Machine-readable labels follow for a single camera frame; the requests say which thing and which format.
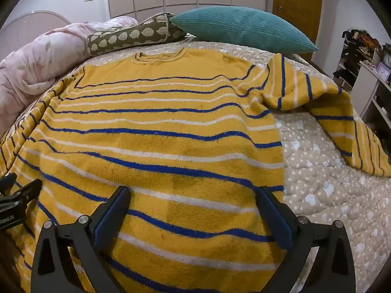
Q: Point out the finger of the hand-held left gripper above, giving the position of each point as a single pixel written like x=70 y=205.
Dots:
x=29 y=189
x=7 y=181

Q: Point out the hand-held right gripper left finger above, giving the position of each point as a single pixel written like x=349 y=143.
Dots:
x=107 y=219

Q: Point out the pink floral comforter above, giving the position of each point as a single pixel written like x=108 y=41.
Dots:
x=39 y=58

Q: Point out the yellow striped sweater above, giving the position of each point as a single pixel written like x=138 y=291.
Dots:
x=152 y=158

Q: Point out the white cluttered shelf unit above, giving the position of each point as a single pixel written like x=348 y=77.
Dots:
x=366 y=82

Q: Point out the olive sheep print pillow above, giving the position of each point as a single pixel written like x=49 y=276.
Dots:
x=131 y=35

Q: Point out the round pink headboard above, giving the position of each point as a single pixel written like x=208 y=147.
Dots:
x=30 y=24

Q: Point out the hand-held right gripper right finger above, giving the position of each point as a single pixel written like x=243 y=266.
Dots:
x=276 y=219

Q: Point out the beige dotted bedspread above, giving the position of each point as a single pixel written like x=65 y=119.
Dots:
x=320 y=189

